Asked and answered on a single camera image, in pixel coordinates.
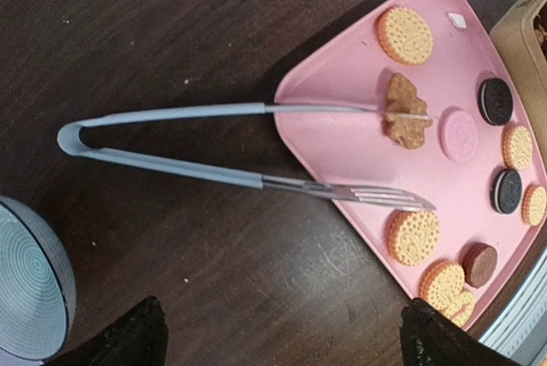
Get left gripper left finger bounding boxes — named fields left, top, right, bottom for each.
left=47, top=296, right=168, bottom=365

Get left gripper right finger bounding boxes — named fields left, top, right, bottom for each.
left=399, top=298, right=513, bottom=366

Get metal serving tongs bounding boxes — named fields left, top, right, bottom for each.
left=56, top=103, right=435, bottom=212

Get gingerbread brown leaf cookie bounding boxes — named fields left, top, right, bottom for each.
left=384, top=73, right=433, bottom=150

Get gold cookie tin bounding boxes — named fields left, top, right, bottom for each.
left=490, top=0, right=546, bottom=160

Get yellow cookie with pink sword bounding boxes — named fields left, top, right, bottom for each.
left=444, top=289, right=475, bottom=328

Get yellow dotted cookie left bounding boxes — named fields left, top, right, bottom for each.
left=419, top=260, right=465, bottom=311

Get yellow dotted cookie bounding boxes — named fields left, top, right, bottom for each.
left=502, top=125, right=533, bottom=171
left=419, top=260, right=465, bottom=311

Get brown chocolate cookie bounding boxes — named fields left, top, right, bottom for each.
left=462, top=243, right=498, bottom=288

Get yellow cookie under chip cookie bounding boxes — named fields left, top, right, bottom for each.
left=387, top=211, right=440, bottom=266

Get pale blue ceramic bowl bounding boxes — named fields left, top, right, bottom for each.
left=1, top=196, right=77, bottom=361

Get black sandwich cookie lower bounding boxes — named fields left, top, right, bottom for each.
left=490, top=168, right=523, bottom=215

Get black sandwich cookie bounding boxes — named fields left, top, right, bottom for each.
left=490, top=168, right=523, bottom=215
left=478, top=78, right=514, bottom=127

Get yellow dotted cookie corner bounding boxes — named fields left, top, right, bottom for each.
left=522, top=185, right=547, bottom=227

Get pink sandwich cookie upper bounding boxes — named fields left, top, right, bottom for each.
left=440, top=109, right=479, bottom=162

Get yellow dotted cookie middle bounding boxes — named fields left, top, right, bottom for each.
left=502, top=125, right=533, bottom=171

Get black sandwich cookie upper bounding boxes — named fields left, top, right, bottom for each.
left=478, top=78, right=514, bottom=127

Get pink plastic tray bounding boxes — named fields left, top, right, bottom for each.
left=274, top=0, right=539, bottom=320

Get lone yellow sandwich cookie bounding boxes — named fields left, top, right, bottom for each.
left=377, top=7, right=433, bottom=66

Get front aluminium rail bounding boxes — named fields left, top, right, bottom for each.
left=479, top=253, right=546, bottom=365

